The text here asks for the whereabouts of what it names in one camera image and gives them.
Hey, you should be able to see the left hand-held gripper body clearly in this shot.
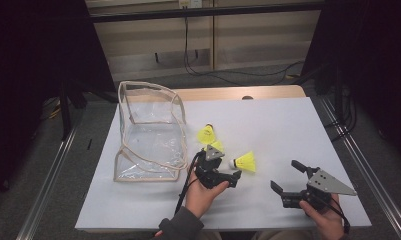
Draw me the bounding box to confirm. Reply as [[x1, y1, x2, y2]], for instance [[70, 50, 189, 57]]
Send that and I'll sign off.
[[194, 145, 231, 190]]

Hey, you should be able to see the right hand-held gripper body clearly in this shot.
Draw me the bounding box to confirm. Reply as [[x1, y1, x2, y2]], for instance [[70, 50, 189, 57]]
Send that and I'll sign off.
[[280, 168, 359, 212]]

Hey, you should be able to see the yellow shuttlecock white cork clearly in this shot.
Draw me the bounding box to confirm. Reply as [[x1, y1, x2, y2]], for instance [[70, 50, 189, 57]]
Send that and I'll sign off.
[[228, 150, 257, 173], [204, 139, 225, 154]]

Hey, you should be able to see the yellow shuttlecock dark cork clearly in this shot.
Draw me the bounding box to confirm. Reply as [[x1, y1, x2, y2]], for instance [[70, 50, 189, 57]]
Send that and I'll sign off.
[[196, 123, 217, 145]]

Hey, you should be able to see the clear plastic bag beige trim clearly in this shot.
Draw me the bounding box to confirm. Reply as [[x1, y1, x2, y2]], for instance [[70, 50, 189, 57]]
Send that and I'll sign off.
[[113, 80, 189, 183]]

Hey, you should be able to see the person's left hand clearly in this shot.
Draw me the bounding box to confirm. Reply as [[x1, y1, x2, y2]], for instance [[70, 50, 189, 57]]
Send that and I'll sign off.
[[185, 168, 230, 219]]

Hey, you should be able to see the person's right hand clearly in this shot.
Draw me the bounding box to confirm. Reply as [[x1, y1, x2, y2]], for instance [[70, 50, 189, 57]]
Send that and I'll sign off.
[[297, 193, 345, 240]]

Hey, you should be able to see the white table cover sheet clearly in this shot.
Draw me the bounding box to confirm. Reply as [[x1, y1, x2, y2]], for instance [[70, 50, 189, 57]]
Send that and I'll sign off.
[[74, 96, 373, 232]]

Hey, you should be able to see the black curtain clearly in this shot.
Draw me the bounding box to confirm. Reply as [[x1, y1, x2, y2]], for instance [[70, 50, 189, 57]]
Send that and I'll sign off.
[[0, 0, 117, 208], [301, 0, 401, 164]]

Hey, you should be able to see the black metal stand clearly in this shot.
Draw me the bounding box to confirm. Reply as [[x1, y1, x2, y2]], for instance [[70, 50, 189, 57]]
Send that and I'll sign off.
[[59, 79, 87, 141]]

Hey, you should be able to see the black horizontal bar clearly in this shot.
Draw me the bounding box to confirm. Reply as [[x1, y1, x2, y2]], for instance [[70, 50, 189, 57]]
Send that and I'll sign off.
[[87, 1, 326, 24]]

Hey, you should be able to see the left hand-held gripper black cable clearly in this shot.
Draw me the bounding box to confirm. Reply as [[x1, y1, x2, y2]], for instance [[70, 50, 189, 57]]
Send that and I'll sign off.
[[174, 149, 206, 215]]

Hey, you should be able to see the hand-held gripper black cable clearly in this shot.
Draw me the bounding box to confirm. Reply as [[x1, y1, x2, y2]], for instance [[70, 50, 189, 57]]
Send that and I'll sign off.
[[327, 195, 351, 235], [174, 149, 206, 215]]

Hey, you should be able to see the metal floor rail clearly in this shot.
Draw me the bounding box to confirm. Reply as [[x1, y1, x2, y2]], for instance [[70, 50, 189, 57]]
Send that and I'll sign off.
[[15, 126, 79, 240], [319, 96, 401, 240]]

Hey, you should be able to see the right hand-held gripper black cable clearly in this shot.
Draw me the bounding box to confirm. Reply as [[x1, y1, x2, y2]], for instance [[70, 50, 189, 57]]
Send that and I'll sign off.
[[327, 195, 351, 235]]

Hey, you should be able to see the bundle of black cables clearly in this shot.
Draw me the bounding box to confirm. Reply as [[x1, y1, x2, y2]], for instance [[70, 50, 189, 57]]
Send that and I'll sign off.
[[324, 83, 358, 143]]

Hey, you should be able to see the black floor cable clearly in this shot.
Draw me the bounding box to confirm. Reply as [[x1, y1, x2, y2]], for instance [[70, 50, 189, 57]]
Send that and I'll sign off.
[[182, 16, 306, 86]]

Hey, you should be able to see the white wall socket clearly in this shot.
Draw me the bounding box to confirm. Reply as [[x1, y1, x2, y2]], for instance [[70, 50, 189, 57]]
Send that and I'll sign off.
[[178, 0, 203, 9]]

